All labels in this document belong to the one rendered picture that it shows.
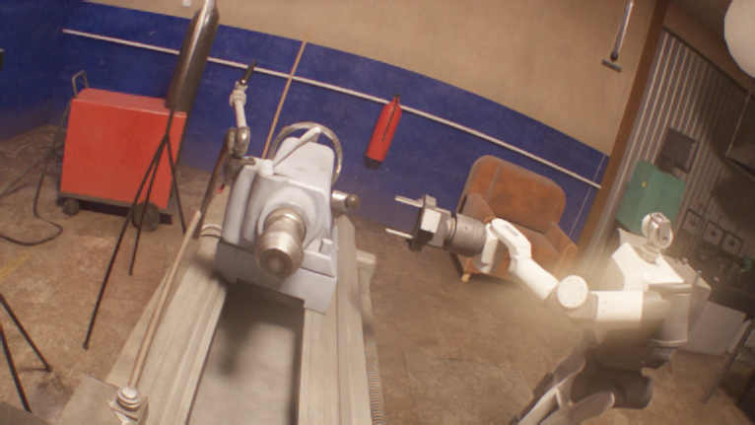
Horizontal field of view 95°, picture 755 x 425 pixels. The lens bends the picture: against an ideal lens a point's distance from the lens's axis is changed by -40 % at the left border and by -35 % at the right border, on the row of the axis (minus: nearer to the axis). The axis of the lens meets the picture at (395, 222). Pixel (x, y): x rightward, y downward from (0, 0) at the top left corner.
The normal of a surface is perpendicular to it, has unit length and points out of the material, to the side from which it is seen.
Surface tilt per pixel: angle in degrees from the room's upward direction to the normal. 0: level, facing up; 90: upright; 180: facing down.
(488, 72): 90
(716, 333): 90
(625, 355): 102
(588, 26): 90
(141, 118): 90
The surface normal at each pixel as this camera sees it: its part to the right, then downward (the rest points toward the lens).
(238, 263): 0.09, 0.36
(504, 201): -0.10, 0.47
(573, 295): -0.42, -0.36
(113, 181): 0.41, 0.43
